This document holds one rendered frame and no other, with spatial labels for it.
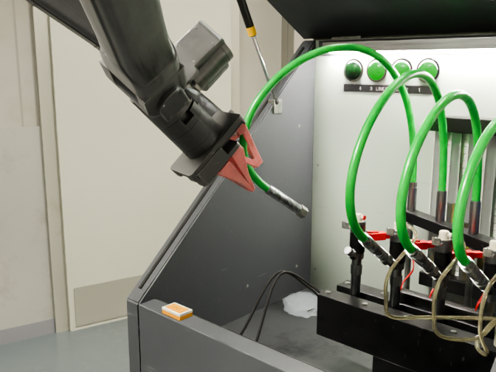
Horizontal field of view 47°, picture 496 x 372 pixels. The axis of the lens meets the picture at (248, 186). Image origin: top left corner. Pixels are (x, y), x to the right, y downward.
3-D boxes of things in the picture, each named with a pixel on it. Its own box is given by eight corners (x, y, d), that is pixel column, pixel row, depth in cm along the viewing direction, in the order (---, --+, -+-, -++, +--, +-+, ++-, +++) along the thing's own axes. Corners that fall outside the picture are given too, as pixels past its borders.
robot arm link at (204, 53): (100, 55, 61) (158, 109, 60) (176, -22, 62) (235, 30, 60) (130, 90, 73) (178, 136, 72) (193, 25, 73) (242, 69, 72)
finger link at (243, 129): (268, 152, 104) (229, 117, 103) (275, 148, 97) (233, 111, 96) (243, 180, 103) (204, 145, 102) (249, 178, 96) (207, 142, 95)
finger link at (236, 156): (275, 180, 76) (231, 133, 71) (243, 223, 75) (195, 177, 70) (249, 172, 82) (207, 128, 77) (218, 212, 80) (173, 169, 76)
